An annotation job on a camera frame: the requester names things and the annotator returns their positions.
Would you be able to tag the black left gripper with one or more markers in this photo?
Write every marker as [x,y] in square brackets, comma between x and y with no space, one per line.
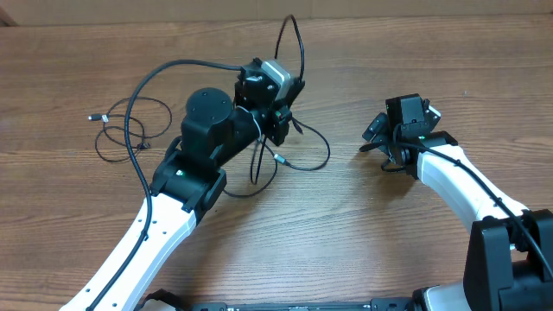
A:
[280,119]

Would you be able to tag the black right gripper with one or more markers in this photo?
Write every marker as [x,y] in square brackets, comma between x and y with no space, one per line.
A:
[378,133]

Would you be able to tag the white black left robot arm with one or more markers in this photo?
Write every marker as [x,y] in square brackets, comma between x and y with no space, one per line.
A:
[190,178]

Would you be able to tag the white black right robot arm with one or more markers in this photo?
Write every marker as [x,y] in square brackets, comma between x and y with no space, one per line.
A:
[509,256]

